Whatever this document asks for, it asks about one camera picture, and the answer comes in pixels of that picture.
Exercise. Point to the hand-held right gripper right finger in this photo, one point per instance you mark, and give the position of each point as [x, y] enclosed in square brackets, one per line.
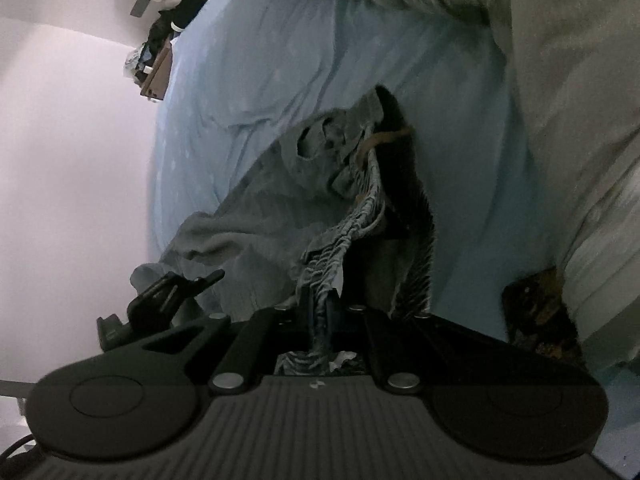
[385, 345]

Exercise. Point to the black cloth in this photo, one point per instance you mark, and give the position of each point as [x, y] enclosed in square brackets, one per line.
[182, 12]

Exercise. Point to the brown patterned rug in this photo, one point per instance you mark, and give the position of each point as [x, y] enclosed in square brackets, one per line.
[542, 315]

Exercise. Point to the brown wooden box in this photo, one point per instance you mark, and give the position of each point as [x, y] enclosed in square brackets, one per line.
[159, 72]

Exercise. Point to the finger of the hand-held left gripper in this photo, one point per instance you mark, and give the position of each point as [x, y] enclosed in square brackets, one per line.
[167, 292]

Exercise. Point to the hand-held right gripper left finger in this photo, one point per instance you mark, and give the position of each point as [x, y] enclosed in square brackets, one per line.
[250, 340]

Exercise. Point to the dark brown garment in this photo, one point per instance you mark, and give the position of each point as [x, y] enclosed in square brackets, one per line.
[405, 200]

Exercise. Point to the grey wall switch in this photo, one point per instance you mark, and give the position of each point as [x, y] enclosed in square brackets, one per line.
[139, 6]

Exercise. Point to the light blue bed sheet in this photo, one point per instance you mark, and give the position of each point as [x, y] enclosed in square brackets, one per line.
[300, 60]

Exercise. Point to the grey-blue pants with elastic waist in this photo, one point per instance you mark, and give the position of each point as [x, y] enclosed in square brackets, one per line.
[260, 220]

